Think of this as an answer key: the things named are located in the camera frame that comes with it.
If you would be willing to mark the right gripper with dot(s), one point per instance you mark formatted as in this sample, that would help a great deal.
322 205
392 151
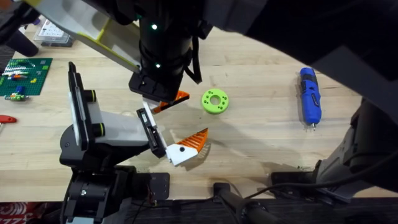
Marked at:
164 46

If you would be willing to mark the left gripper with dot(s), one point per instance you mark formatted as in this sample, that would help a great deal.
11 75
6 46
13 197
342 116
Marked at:
121 130

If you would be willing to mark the orange ribbed wedge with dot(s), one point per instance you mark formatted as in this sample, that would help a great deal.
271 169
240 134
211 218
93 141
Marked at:
183 96

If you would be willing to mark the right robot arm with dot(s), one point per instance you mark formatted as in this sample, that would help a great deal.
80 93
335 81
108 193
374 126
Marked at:
342 31

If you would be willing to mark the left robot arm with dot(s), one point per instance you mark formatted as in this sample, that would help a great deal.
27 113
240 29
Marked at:
93 193

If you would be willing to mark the blue electric screwdriver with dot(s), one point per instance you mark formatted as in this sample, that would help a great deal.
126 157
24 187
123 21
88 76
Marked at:
311 99

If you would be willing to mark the green disc with holes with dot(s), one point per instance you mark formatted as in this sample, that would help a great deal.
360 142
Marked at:
206 102

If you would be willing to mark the left wrist flat plate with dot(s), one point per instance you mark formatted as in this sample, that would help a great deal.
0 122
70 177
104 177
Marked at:
77 102

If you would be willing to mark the black stand pole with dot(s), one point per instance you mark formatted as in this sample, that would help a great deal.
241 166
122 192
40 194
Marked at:
236 202

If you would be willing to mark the clear plastic box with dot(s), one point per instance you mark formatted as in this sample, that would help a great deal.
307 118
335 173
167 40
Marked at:
51 32

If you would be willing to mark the green board with toy blocks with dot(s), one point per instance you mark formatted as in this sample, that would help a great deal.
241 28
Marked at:
34 74

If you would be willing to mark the black cylinder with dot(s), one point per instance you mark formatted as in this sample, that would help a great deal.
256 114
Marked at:
23 43

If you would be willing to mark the red printed bag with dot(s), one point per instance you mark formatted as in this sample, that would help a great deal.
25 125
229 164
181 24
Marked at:
18 213

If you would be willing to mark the black rail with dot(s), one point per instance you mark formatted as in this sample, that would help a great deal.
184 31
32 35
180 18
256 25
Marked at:
326 214

